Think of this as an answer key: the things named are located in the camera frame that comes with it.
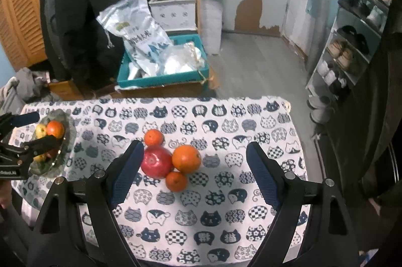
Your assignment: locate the dark hanging garment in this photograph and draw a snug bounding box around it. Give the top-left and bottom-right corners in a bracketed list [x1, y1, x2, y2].
[323, 0, 402, 256]

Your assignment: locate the shoe rack with shoes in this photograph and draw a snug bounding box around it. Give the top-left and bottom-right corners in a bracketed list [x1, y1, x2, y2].
[308, 0, 394, 125]

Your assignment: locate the white quilted bundle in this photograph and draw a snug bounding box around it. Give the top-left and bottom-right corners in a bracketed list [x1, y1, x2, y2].
[199, 0, 224, 56]

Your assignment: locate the grey shoe rack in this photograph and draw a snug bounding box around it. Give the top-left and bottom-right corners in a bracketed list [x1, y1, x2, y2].
[306, 0, 395, 131]

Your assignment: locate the wooden louvred wardrobe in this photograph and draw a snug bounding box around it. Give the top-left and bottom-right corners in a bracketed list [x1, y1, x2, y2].
[0, 0, 61, 70]

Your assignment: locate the cat print tablecloth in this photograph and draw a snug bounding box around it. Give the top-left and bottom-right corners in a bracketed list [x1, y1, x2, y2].
[9, 95, 310, 265]

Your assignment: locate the teal plastic basket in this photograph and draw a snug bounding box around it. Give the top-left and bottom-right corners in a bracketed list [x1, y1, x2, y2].
[116, 33, 210, 89]

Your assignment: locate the white patterned drawer box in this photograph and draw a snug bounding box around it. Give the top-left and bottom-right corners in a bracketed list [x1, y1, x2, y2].
[148, 0, 199, 33]

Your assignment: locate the large orange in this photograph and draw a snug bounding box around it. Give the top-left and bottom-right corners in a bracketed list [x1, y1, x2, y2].
[46, 120, 65, 139]
[172, 144, 202, 174]

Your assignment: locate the wooden drawer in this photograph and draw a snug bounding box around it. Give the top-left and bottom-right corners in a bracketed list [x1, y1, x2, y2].
[48, 79, 86, 102]

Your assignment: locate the green glass bowl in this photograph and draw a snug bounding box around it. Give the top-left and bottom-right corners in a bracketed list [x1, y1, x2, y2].
[29, 109, 76, 177]

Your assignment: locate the grey crumpled garment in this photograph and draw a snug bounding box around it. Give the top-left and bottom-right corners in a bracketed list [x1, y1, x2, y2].
[0, 67, 53, 116]

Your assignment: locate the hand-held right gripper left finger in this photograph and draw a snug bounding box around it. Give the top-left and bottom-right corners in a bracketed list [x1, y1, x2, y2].
[28, 140, 145, 267]

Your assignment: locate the small tangerine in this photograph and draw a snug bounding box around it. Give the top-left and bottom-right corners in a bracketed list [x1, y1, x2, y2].
[144, 129, 165, 146]
[165, 171, 188, 193]

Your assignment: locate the red pomegranate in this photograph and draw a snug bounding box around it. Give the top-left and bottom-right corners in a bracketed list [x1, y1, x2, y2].
[140, 144, 174, 180]

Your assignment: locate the white rice bag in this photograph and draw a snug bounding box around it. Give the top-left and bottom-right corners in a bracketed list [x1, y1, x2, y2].
[96, 0, 175, 77]

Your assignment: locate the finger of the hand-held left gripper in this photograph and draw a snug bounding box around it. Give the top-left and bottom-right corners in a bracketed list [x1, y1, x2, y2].
[20, 134, 60, 157]
[13, 112, 41, 128]

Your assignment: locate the black hanging coat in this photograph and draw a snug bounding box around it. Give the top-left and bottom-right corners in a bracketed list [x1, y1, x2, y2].
[39, 0, 139, 89]

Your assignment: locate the clear plastic bag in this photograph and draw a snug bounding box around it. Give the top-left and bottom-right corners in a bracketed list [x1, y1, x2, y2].
[163, 41, 208, 75]

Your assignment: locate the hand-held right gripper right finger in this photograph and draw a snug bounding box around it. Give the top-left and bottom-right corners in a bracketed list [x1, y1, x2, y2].
[245, 141, 361, 267]

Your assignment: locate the silver pipe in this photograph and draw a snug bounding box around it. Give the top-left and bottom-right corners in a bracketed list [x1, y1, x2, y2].
[306, 0, 334, 74]

